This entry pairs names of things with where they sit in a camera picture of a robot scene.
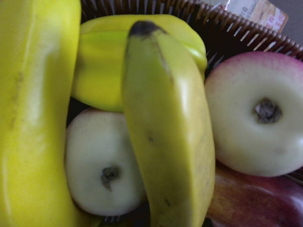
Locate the yellow banana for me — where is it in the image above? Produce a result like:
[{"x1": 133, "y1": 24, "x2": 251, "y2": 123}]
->
[
  {"x1": 121, "y1": 21, "x2": 215, "y2": 227},
  {"x1": 0, "y1": 0, "x2": 101, "y2": 227}
]

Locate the dark red mango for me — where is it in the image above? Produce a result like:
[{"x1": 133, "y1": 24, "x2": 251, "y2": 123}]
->
[{"x1": 206, "y1": 162, "x2": 303, "y2": 227}]

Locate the pink white apple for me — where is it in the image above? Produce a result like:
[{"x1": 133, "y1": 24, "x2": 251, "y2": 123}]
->
[{"x1": 205, "y1": 52, "x2": 303, "y2": 177}]

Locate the yellow green star fruit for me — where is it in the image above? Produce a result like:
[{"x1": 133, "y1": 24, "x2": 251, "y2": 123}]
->
[{"x1": 71, "y1": 14, "x2": 207, "y2": 112}]

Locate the paper basket tag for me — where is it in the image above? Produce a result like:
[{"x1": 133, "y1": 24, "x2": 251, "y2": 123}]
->
[{"x1": 207, "y1": 0, "x2": 288, "y2": 33}]

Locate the brown wicker basket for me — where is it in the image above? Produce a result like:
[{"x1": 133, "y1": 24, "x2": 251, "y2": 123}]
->
[{"x1": 81, "y1": 0, "x2": 303, "y2": 72}]

